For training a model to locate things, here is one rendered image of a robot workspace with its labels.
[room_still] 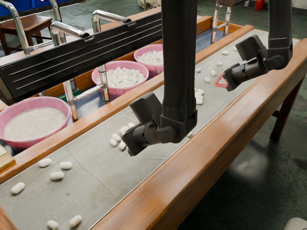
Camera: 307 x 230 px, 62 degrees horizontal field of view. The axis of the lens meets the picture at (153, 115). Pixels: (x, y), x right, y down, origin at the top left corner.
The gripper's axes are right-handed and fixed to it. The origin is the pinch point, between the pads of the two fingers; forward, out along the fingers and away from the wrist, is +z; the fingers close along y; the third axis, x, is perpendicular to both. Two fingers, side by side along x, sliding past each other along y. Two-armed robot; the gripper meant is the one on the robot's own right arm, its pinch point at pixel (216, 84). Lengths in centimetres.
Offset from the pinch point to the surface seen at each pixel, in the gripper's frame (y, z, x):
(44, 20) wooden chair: -56, 206, -125
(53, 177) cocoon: 61, 18, -4
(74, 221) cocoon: 65, 6, 7
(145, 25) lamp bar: 20.5, -3.7, -28.4
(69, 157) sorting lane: 53, 23, -5
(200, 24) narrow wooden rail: -83, 53, -29
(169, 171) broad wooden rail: 37.8, -0.4, 11.9
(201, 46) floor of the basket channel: -64, 47, -15
